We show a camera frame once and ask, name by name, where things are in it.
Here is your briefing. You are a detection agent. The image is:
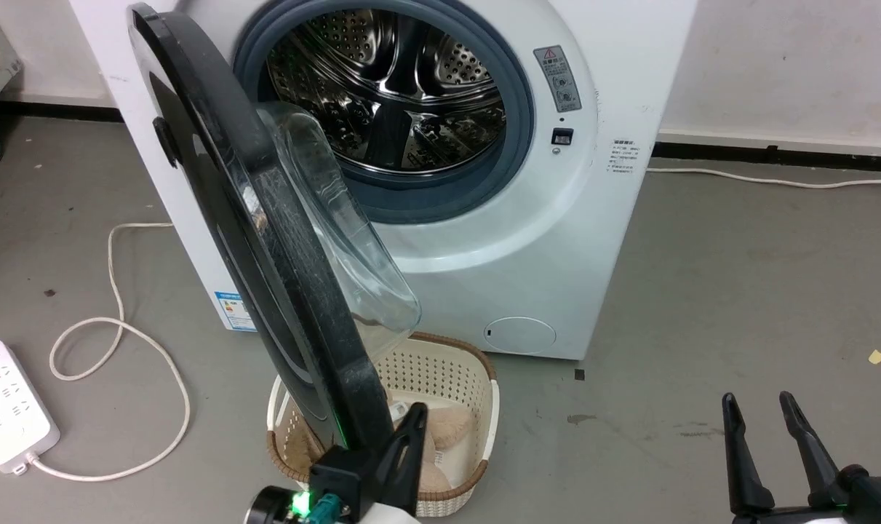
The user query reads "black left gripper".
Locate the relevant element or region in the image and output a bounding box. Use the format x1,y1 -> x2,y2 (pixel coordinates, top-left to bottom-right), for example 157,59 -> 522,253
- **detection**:
308,402 -> 429,523

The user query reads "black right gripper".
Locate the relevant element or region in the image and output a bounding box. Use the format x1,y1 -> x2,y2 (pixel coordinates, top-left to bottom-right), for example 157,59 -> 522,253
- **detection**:
721,390 -> 881,524

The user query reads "black round washer door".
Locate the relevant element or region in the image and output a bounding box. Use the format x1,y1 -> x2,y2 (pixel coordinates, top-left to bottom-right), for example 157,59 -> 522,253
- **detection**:
127,2 -> 423,456

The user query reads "white front-load washing machine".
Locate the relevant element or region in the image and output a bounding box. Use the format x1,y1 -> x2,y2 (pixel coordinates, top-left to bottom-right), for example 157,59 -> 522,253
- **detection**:
69,0 -> 699,362

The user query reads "grey rubber door gasket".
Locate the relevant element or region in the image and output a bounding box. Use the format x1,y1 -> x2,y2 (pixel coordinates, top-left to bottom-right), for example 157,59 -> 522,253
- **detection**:
233,0 -> 536,226

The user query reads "beige plush toy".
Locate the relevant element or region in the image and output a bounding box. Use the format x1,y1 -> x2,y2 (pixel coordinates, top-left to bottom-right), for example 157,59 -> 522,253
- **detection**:
384,402 -> 474,497

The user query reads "white laundry basket brown rim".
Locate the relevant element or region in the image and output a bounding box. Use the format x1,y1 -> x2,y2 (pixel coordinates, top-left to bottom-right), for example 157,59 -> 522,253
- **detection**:
267,331 -> 501,519

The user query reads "round white filter cover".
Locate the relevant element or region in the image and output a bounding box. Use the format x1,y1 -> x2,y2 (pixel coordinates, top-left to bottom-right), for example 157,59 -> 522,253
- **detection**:
483,316 -> 557,356

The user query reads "blue energy label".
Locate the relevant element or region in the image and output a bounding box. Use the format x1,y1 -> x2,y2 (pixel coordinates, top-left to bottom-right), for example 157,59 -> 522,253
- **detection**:
214,291 -> 258,333

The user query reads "steel washer drum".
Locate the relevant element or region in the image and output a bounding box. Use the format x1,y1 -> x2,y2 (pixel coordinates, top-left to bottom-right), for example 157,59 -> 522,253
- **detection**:
266,7 -> 508,175

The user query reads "white power strip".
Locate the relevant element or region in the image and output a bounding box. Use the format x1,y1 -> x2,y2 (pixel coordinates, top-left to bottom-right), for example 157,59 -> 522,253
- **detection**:
0,340 -> 61,475

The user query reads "grey warning sticker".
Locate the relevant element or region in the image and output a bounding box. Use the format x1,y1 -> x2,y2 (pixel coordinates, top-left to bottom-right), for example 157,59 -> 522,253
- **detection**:
533,45 -> 583,114

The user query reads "white cable along wall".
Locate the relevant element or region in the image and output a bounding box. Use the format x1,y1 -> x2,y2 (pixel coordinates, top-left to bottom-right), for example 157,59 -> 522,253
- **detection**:
645,167 -> 881,190

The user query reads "white power strip cable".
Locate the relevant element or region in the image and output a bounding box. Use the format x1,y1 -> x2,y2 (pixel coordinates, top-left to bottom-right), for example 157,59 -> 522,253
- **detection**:
28,221 -> 192,483

